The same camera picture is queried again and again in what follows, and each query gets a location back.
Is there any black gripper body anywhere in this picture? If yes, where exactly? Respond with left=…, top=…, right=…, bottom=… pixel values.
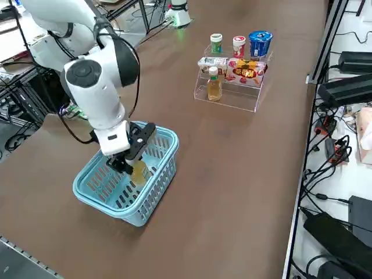
left=127, top=121, right=146, bottom=149

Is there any yellow juice bottle white cap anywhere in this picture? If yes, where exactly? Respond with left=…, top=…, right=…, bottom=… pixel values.
left=131, top=161, right=152, bottom=187
left=206, top=66, right=223, bottom=102

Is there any light blue plastic basket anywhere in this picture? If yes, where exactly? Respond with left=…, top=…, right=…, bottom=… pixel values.
left=72, top=121, right=180, bottom=228

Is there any clear acrylic stepped shelf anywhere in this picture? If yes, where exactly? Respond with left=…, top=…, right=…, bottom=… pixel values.
left=193, top=43, right=274, bottom=113

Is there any white bear biscuit packet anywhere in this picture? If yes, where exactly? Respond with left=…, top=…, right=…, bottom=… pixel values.
left=197, top=57, right=229, bottom=76

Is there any green lid cup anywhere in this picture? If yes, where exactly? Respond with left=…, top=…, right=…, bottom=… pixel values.
left=210, top=33, right=224, bottom=55

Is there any strawberry print snack packet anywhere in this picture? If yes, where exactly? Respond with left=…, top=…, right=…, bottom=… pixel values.
left=226, top=58, right=267, bottom=85

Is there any red lid cup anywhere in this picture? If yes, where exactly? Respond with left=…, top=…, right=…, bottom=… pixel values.
left=232, top=35, right=246, bottom=58

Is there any blue noodle cup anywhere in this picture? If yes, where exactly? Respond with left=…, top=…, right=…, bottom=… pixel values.
left=248, top=31, right=274, bottom=61

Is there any long black power brick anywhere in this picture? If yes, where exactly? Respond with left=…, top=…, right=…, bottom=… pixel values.
left=317, top=72, right=372, bottom=107
left=338, top=51, right=372, bottom=69

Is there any large black power brick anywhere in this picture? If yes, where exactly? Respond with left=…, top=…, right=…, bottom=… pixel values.
left=303, top=212, right=372, bottom=264

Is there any pink tissue box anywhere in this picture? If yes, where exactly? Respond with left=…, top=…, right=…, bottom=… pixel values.
left=356, top=107, right=372, bottom=165

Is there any black flat box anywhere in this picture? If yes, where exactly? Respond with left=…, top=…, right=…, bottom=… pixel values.
left=348, top=195, right=372, bottom=242

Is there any aluminium frame rail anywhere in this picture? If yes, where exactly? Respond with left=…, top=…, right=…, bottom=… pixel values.
left=306, top=0, right=349, bottom=85

